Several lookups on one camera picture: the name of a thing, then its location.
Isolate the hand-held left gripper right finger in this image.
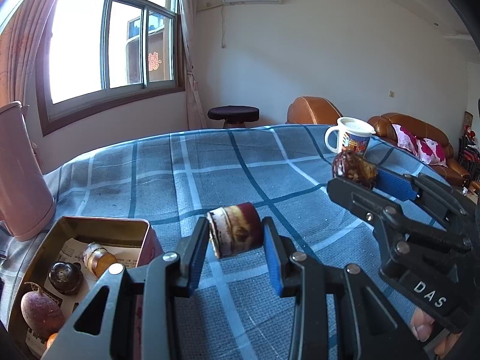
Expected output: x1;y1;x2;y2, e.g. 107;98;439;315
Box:
261;216;426;360

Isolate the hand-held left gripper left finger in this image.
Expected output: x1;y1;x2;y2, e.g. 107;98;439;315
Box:
41;217;211;360

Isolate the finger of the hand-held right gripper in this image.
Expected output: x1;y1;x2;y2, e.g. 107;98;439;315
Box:
377;169;480;233
327;176;471;267

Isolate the small dark water chestnut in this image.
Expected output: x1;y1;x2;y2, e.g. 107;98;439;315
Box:
332;149;377;190

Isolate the pink metal tin box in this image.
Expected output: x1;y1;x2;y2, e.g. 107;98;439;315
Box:
7;215;166;360

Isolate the purple sweet potato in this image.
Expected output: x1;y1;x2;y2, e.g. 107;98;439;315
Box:
20;282;65;340

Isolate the person's right hand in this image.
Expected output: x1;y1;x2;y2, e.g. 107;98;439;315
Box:
410;307;466;360

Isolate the white printed mug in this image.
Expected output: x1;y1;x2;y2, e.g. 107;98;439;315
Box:
324;117;376;158

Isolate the brown leather sofa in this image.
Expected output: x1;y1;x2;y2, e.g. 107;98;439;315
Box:
367;112;480;192

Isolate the dark metal rack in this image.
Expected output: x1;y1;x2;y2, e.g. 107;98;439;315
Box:
457;110;480;181

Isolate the blue plaid tablecloth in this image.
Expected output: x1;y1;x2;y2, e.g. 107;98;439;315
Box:
0;124;469;360

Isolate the brown leather armchair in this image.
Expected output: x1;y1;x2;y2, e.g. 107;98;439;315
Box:
287;96;344;125

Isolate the printed paper leaflet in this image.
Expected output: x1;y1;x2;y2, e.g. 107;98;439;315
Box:
24;236;143;359

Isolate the dark round stool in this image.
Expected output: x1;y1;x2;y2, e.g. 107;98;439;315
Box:
208;106;260;129

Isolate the pink electric kettle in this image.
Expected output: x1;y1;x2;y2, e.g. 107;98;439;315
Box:
0;101;57;241

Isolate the beige curtain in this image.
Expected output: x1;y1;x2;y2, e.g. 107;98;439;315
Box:
177;0;209;130

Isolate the sliding glass window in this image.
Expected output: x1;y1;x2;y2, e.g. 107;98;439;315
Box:
37;0;186;136

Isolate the pink curtain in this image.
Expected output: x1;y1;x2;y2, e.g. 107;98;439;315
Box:
0;0;72;109

